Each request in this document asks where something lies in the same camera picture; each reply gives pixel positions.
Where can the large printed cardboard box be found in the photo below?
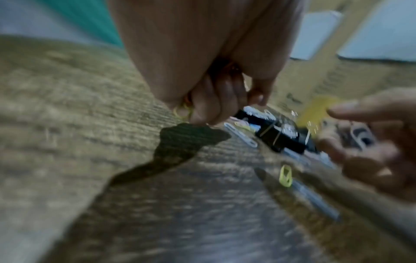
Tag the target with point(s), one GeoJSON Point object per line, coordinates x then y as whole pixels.
{"type": "Point", "coordinates": [357, 77]}

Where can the person's left hand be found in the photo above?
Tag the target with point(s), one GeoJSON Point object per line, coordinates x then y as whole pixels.
{"type": "Point", "coordinates": [195, 51]}

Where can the green cloth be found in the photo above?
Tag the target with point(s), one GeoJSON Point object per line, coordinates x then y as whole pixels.
{"type": "Point", "coordinates": [91, 20]}

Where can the pile of coloured paper clips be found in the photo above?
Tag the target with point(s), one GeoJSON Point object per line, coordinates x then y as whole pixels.
{"type": "Point", "coordinates": [286, 177]}

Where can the person's right hand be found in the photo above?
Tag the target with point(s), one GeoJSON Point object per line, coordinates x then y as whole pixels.
{"type": "Point", "coordinates": [390, 154]}

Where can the group of black binder clips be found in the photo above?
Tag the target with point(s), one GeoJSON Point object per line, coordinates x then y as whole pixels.
{"type": "Point", "coordinates": [279, 140]}

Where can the yellow divided bin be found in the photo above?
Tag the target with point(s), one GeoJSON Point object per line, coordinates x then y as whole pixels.
{"type": "Point", "coordinates": [320, 110]}

